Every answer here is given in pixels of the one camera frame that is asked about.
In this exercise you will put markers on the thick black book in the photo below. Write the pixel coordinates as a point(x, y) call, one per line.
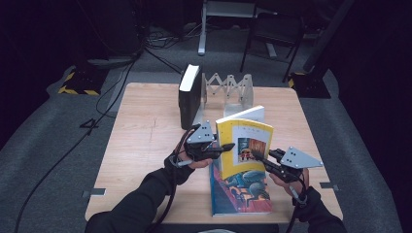
point(189, 100)

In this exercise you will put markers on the white expandable bookend rack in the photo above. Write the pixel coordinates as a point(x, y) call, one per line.
point(231, 85)

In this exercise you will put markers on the black floor tape mark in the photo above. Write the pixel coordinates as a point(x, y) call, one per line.
point(90, 124)

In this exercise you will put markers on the person's left hand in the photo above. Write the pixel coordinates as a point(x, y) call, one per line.
point(196, 164)

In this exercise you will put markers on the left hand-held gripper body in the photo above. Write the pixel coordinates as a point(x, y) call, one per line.
point(202, 136)

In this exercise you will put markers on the yellow cover book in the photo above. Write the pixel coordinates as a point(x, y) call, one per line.
point(230, 158)

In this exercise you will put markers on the slanted dark metal pole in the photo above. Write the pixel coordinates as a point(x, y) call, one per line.
point(327, 35)

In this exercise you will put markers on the white desk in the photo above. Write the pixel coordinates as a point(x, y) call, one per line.
point(202, 32)

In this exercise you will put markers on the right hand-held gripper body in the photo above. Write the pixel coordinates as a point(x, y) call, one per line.
point(299, 160)

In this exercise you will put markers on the person's right hand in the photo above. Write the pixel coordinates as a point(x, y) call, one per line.
point(296, 187)

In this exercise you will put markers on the black chair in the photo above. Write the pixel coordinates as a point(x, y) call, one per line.
point(275, 30)

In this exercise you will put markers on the black yellow striped stand base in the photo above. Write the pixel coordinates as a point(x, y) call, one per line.
point(81, 84)
point(311, 87)

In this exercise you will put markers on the grey tape marker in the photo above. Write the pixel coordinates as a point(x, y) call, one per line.
point(327, 186)

